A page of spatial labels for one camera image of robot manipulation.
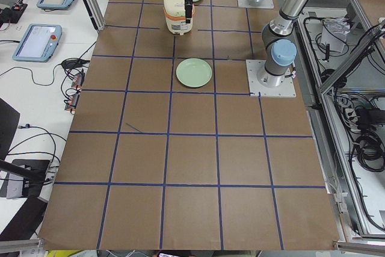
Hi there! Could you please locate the aluminium side frame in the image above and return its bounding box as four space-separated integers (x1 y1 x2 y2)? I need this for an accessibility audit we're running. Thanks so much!
298 0 384 241

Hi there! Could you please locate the orange rice cooker handle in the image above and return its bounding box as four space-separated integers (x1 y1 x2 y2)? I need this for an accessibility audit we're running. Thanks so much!
163 5 196 20

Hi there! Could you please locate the black monitor stand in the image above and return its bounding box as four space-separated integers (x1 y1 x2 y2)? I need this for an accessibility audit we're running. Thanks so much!
1 100 50 199

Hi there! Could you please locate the white rice cooker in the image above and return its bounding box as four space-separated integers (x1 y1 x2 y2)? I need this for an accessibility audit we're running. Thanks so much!
164 0 195 35

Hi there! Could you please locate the crumpled white paper bag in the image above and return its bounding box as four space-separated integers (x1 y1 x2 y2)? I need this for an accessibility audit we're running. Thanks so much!
321 17 350 53

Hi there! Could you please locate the lower teach pendant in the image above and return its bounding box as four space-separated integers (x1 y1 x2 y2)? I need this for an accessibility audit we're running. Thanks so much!
12 23 63 62

